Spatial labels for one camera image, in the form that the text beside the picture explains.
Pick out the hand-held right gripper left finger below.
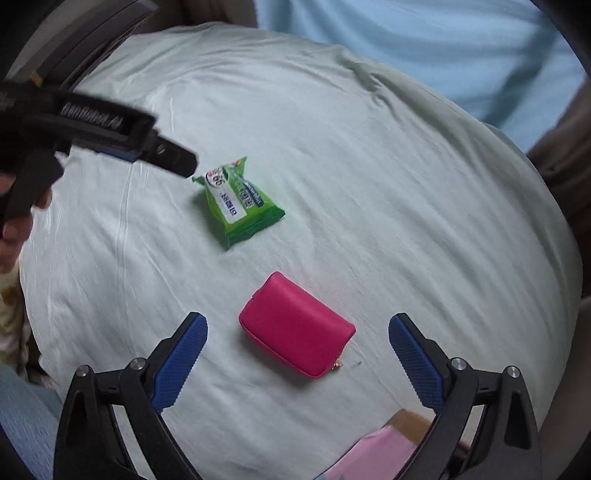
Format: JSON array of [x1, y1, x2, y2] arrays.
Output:
[[54, 312, 208, 480]]

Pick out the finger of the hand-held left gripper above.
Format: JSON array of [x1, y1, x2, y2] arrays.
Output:
[[147, 130, 199, 177], [85, 145, 140, 163]]

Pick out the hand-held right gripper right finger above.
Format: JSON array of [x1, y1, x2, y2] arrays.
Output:
[[389, 313, 543, 480]]

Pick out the cardboard box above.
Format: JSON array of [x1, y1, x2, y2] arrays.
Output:
[[323, 408, 472, 480]]

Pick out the green wet wipes packet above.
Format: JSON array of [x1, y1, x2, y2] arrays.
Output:
[[191, 156, 286, 252]]

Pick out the pink wallet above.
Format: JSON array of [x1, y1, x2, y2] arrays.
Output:
[[239, 271, 357, 380]]

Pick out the person's left hand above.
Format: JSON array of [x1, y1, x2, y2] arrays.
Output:
[[0, 189, 53, 277]]

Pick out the grey and black panel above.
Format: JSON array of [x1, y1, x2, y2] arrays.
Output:
[[7, 0, 160, 89]]

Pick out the pink cloth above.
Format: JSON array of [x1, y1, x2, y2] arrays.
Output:
[[325, 425, 417, 480]]

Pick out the brown curtain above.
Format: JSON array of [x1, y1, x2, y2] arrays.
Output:
[[177, 0, 257, 29], [526, 83, 591, 298]]

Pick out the person's blue jeans leg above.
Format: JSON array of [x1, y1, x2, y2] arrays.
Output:
[[0, 364, 64, 480]]

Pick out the pale yellow printed garment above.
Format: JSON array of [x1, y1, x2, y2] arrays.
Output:
[[0, 267, 34, 380]]

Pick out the light blue hanging cloth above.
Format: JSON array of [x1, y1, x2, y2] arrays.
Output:
[[254, 0, 588, 154]]

